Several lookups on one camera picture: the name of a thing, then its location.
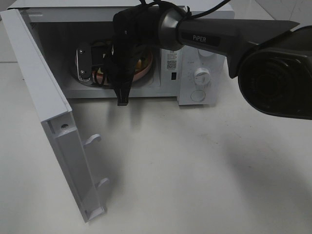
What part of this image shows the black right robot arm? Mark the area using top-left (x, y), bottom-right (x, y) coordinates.
top-left (103, 0), bottom-right (312, 119)

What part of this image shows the upper white power knob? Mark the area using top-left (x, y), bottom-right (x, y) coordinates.
top-left (198, 49), bottom-right (214, 57)

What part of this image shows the round white door button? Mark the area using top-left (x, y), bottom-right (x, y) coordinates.
top-left (191, 90), bottom-right (205, 102)

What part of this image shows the white timer knob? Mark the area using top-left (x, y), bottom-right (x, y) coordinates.
top-left (194, 68), bottom-right (211, 86)

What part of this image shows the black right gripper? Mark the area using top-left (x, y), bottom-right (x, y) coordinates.
top-left (91, 41), bottom-right (137, 106)

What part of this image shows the white bread sandwich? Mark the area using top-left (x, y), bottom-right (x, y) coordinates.
top-left (92, 54), bottom-right (153, 75)

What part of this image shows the white microwave oven body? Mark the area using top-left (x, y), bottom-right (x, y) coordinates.
top-left (1, 0), bottom-right (225, 105)

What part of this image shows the pink round plate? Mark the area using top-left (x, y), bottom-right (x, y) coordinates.
top-left (74, 48), bottom-right (154, 86)

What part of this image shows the white warning label sticker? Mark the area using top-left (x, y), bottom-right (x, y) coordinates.
top-left (166, 51), bottom-right (179, 71)

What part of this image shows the white microwave door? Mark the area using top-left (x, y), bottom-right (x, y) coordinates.
top-left (0, 9), bottom-right (105, 222)

